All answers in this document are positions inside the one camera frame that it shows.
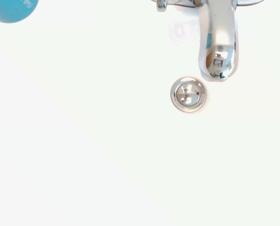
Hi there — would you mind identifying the white ceramic sink basin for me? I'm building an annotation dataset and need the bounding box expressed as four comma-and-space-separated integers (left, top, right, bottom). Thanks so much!
0, 0, 280, 226

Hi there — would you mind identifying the chrome sink drain stopper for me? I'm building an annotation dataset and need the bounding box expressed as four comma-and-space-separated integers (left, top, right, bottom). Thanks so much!
170, 76, 207, 113

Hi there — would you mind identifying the chrome faucet spout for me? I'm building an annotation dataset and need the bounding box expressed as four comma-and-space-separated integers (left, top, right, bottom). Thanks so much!
168, 0, 264, 81

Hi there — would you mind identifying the blue plastic bottle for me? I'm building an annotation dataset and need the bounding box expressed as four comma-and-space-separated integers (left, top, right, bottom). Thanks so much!
0, 0, 40, 24

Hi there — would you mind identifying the chrome faucet handle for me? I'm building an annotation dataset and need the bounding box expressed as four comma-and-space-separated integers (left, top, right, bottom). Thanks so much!
156, 0, 168, 13

